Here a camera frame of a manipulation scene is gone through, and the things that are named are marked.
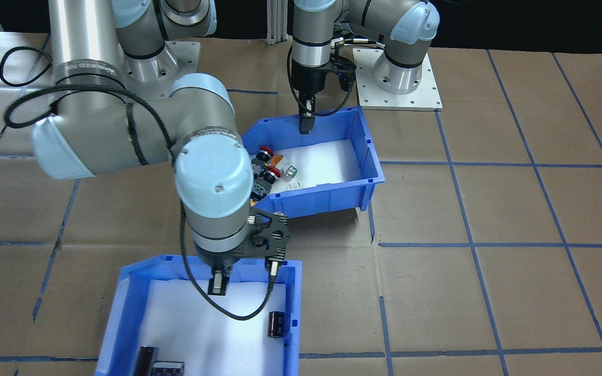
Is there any blue bin with capacitors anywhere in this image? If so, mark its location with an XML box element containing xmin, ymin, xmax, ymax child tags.
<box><xmin>95</xmin><ymin>254</ymin><xmax>302</xmax><ymax>376</ymax></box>

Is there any blue bin with buttons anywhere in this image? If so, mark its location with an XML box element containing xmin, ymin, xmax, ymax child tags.
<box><xmin>241</xmin><ymin>106</ymin><xmax>386</xmax><ymax>219</ymax></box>

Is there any white foam pad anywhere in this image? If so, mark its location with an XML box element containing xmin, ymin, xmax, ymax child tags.
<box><xmin>277</xmin><ymin>138</ymin><xmax>363</xmax><ymax>190</ymax></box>
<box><xmin>134</xmin><ymin>278</ymin><xmax>287</xmax><ymax>376</ymax></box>

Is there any black cylindrical capacitor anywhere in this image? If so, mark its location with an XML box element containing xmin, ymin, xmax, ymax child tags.
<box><xmin>136</xmin><ymin>346</ymin><xmax>159</xmax><ymax>376</ymax></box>
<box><xmin>267</xmin><ymin>311</ymin><xmax>287</xmax><ymax>339</ymax></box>

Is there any black rectangular relay module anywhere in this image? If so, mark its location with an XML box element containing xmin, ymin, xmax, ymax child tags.
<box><xmin>150</xmin><ymin>361</ymin><xmax>186</xmax><ymax>376</ymax></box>

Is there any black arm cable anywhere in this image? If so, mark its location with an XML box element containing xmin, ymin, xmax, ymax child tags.
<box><xmin>286</xmin><ymin>31</ymin><xmax>385</xmax><ymax>116</ymax></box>
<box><xmin>0</xmin><ymin>46</ymin><xmax>276</xmax><ymax>321</ymax></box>

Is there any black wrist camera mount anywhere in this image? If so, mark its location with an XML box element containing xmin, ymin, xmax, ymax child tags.
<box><xmin>248</xmin><ymin>210</ymin><xmax>291</xmax><ymax>277</ymax></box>
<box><xmin>330</xmin><ymin>50</ymin><xmax>358</xmax><ymax>79</ymax></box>

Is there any red push button switch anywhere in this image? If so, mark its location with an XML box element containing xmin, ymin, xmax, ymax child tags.
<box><xmin>250</xmin><ymin>146</ymin><xmax>276</xmax><ymax>175</ymax></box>
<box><xmin>251</xmin><ymin>166</ymin><xmax>282</xmax><ymax>202</ymax></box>

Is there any aluminium frame bar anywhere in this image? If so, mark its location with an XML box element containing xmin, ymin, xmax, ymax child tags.
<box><xmin>266</xmin><ymin>0</ymin><xmax>287</xmax><ymax>46</ymax></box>

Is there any white square base plate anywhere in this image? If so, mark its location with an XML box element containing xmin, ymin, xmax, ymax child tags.
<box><xmin>123</xmin><ymin>41</ymin><xmax>201</xmax><ymax>100</ymax></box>
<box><xmin>352</xmin><ymin>47</ymin><xmax>443</xmax><ymax>111</ymax></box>

